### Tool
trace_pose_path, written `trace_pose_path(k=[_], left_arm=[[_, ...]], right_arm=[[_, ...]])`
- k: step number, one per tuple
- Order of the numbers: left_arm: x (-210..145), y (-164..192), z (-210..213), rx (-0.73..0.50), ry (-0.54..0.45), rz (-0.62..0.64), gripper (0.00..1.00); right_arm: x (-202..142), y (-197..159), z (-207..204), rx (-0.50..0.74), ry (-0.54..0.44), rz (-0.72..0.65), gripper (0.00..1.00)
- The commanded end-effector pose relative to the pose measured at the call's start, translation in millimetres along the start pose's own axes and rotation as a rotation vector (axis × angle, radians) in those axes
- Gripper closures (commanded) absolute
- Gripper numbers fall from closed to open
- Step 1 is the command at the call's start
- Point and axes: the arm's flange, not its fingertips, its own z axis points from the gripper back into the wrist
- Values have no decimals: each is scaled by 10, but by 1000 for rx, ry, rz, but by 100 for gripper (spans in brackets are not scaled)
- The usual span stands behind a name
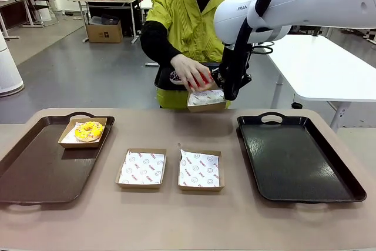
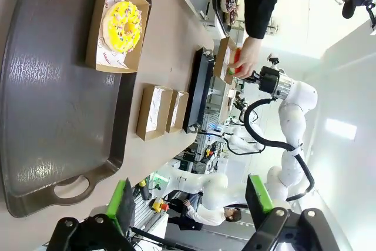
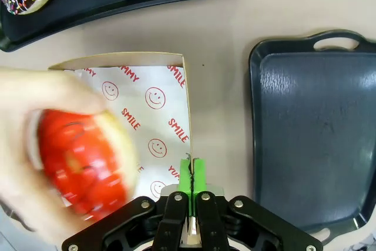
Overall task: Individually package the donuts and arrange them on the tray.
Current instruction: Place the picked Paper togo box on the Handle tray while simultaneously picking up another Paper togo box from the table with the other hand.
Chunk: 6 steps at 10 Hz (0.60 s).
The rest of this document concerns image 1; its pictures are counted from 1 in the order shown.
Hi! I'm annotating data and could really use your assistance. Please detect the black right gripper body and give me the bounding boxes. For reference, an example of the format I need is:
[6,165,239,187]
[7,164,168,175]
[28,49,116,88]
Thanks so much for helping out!
[219,44,253,89]

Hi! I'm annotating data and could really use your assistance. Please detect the red glazed donut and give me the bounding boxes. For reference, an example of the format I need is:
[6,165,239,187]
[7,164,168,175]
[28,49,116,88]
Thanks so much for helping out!
[187,70,219,93]

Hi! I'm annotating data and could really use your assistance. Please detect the brown cardboard box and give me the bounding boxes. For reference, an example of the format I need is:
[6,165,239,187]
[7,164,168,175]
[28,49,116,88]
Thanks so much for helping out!
[177,148,226,192]
[57,117,108,149]
[115,148,168,190]
[186,87,227,113]

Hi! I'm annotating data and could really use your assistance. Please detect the chocolate donut colourful sprinkles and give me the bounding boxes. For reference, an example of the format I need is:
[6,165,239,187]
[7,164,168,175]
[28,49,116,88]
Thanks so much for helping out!
[169,69,184,85]

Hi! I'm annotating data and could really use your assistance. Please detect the dark serving tray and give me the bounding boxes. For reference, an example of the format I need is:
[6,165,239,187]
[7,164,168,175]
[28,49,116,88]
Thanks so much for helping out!
[153,62,224,91]

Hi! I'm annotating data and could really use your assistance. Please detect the yellow sprinkled donut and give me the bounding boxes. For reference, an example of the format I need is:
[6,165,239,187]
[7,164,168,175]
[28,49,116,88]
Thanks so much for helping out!
[74,120,105,143]

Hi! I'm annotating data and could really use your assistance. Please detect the person's right forearm black sleeve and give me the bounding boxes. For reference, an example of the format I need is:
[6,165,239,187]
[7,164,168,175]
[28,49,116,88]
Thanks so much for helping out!
[140,20,183,67]

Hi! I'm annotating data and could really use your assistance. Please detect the black plastic tray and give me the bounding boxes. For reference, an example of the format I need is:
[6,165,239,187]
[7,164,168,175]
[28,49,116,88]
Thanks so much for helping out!
[237,112,368,205]

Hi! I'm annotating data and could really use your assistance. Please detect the brown plastic tray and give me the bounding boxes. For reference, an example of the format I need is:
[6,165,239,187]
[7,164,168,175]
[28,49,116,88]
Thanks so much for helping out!
[0,111,116,206]

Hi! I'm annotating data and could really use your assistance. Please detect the person's right hand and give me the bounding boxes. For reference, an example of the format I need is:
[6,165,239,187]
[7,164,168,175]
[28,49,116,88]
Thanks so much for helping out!
[170,53,212,90]

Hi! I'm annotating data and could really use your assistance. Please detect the white printed paper liner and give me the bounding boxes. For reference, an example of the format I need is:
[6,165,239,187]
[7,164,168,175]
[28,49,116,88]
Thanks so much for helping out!
[179,149,221,189]
[62,121,104,145]
[117,150,166,186]
[188,89,226,108]

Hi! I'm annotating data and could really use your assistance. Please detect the person in green jacket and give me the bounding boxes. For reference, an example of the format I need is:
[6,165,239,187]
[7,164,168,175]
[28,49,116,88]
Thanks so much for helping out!
[140,0,236,109]

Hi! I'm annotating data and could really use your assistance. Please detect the large white table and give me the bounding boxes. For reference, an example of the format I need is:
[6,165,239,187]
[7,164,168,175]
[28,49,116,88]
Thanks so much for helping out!
[263,34,376,130]

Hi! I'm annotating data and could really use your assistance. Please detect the brown cardboard carton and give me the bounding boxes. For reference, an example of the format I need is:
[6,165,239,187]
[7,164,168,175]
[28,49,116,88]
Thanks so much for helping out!
[85,15,124,44]

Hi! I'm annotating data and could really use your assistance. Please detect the black mesh office chair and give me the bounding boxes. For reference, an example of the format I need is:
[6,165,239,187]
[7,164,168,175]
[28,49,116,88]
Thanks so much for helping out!
[30,0,60,28]

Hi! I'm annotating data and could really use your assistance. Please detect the white cylindrical column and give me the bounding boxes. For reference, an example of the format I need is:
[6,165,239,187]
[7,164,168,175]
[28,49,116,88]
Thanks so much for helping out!
[0,29,25,98]

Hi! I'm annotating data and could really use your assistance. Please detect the black cable sleeve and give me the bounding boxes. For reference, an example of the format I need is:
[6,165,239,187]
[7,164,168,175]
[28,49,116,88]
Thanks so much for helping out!
[224,0,287,102]

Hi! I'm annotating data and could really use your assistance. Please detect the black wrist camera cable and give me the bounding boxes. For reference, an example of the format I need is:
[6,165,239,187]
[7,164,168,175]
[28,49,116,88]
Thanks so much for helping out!
[251,41,276,55]

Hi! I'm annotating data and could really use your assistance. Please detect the white pedestal desk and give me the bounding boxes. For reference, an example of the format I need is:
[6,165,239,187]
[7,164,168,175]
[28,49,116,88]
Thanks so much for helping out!
[137,0,160,67]

